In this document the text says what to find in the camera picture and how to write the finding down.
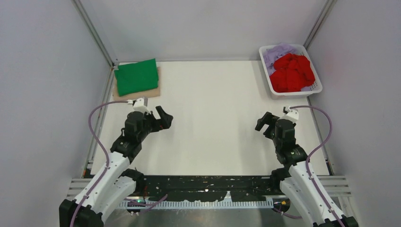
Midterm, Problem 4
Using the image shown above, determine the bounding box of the green t shirt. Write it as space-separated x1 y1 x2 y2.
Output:
114 59 159 96

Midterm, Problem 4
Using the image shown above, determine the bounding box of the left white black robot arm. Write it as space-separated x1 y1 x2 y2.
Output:
59 106 174 227

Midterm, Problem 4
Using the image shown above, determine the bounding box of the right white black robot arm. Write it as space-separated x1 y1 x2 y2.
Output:
255 110 358 227

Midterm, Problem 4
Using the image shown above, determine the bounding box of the folded beige t shirt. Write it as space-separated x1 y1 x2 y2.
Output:
112 66 161 101

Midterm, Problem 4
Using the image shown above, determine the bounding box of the red t shirt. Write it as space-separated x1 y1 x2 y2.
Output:
270 53 315 93

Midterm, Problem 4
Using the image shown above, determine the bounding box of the lavender t shirt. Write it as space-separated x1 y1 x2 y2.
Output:
262 43 297 76

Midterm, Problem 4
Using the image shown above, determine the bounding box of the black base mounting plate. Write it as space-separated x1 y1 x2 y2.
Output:
130 175 284 202

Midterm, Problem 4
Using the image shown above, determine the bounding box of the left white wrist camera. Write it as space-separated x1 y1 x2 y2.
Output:
127 97 151 114

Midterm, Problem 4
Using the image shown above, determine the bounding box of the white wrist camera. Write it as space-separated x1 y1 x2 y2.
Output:
280 106 299 123
127 97 151 114

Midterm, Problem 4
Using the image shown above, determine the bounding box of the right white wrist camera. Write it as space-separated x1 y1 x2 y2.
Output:
280 106 299 123

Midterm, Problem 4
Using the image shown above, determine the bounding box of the grey slotted cable duct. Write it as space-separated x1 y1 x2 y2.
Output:
78 200 276 210

